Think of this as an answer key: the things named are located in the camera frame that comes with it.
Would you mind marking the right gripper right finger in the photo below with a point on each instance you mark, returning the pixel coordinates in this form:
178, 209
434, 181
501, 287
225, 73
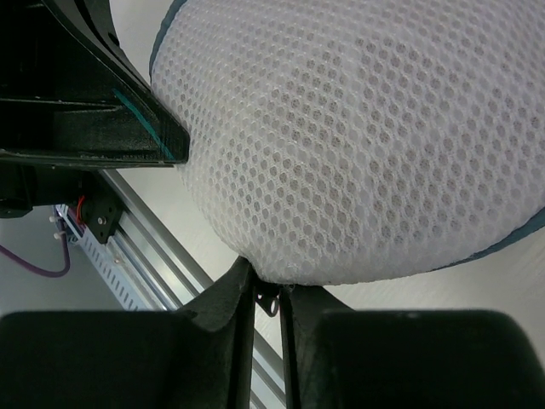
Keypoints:
338, 357

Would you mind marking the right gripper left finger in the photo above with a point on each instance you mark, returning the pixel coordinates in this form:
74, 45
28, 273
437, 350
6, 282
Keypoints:
199, 356

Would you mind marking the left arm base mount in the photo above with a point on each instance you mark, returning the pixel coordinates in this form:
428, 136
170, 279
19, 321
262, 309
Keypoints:
98, 208

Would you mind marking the white slotted cable duct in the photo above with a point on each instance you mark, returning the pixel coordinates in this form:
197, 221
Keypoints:
106, 265

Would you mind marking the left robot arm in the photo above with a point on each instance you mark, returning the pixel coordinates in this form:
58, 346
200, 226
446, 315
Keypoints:
25, 186

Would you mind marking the aluminium rail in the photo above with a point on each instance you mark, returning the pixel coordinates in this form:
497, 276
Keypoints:
163, 241

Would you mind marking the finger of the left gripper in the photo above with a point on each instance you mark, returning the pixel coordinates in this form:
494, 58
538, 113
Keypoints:
121, 131
75, 58

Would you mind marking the white mesh bag blue zipper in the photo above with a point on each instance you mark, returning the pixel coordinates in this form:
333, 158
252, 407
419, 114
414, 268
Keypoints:
340, 142

